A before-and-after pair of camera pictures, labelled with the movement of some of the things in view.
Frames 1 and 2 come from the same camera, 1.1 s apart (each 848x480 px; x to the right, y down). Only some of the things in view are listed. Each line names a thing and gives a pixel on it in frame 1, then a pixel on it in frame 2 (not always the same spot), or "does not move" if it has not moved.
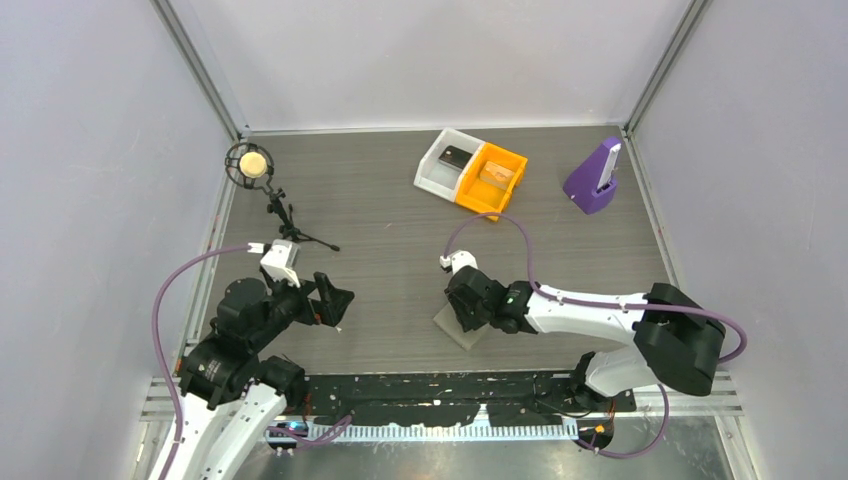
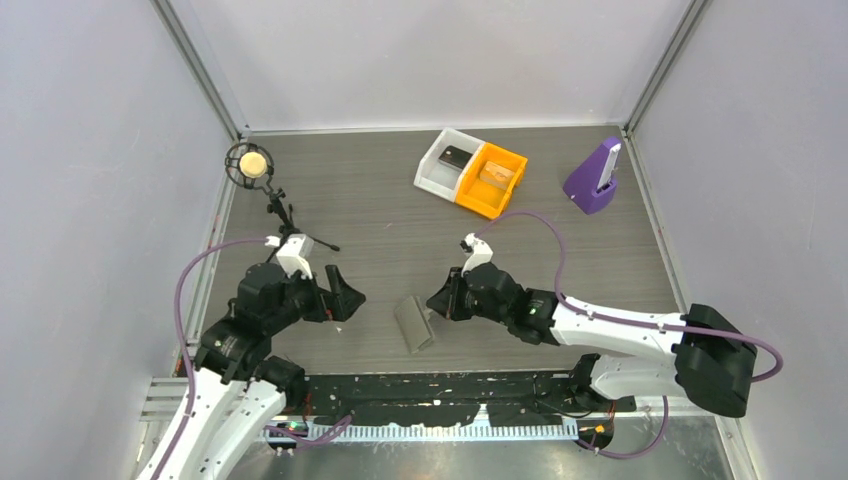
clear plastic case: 449,321 -> 413,323
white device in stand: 608,168 does not move
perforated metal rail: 564,431 does not move
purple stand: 581,187 does not move
